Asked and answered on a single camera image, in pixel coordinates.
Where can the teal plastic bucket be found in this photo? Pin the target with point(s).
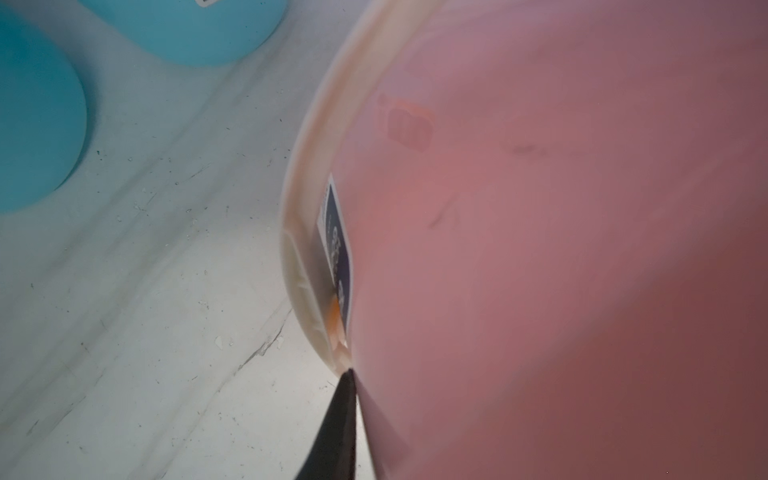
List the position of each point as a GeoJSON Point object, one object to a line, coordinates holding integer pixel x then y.
{"type": "Point", "coordinates": [43, 114]}
{"type": "Point", "coordinates": [193, 33]}

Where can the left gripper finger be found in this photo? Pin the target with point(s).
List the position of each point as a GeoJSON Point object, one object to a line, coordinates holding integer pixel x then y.
{"type": "Point", "coordinates": [333, 453]}

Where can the pink plastic bucket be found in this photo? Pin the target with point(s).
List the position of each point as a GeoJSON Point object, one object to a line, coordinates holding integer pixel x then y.
{"type": "Point", "coordinates": [535, 234]}

